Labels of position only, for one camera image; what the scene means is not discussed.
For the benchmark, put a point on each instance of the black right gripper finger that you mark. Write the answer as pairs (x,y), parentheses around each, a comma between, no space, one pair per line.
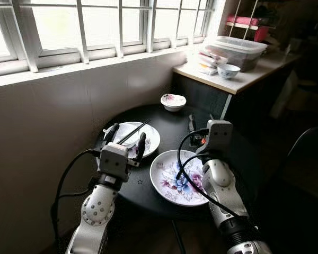
(192,123)

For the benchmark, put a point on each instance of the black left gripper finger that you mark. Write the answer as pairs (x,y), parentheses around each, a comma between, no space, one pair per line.
(140,147)
(112,134)

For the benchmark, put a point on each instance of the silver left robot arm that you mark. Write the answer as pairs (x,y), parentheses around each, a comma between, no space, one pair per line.
(95,211)

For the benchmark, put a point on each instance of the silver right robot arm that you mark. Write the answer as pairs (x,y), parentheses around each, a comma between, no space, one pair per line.
(222,190)

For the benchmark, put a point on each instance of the small white floral plate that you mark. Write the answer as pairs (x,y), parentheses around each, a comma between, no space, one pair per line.
(151,143)

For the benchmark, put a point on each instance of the dark chopstick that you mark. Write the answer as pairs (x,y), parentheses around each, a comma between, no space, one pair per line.
(135,131)

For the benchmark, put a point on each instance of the black round table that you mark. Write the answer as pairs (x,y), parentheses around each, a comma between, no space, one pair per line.
(167,133)

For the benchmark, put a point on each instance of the small floral dipping bowl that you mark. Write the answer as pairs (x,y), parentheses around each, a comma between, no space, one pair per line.
(173,103)

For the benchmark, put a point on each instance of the large white floral plate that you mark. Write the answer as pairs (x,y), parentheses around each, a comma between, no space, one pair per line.
(172,180)

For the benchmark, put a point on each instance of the blue and white bowl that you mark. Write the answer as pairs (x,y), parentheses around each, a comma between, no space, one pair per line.
(228,71)

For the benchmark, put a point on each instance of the stack of colourful packets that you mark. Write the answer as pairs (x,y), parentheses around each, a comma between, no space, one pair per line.
(209,58)

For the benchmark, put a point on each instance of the beige top side cabinet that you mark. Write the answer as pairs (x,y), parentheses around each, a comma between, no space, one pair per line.
(254,74)

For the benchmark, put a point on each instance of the clear plastic storage container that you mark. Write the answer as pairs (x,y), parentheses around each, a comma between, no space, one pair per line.
(238,53)

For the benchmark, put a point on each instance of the pink folded cloth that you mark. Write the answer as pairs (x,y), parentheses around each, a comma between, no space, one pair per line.
(244,21)

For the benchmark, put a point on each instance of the dark chair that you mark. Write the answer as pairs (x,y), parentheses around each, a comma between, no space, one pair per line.
(312,128)

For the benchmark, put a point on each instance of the metal rack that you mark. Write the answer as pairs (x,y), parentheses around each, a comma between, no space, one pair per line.
(252,16)

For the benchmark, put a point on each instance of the white grilled window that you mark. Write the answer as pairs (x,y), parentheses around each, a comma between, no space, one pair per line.
(24,37)

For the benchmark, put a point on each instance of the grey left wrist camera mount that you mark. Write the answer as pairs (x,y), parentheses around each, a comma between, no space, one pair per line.
(114,161)

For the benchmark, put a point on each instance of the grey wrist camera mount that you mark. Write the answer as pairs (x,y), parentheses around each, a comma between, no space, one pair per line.
(114,161)
(219,138)

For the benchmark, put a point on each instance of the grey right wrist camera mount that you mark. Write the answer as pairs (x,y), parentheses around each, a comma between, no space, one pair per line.
(219,138)

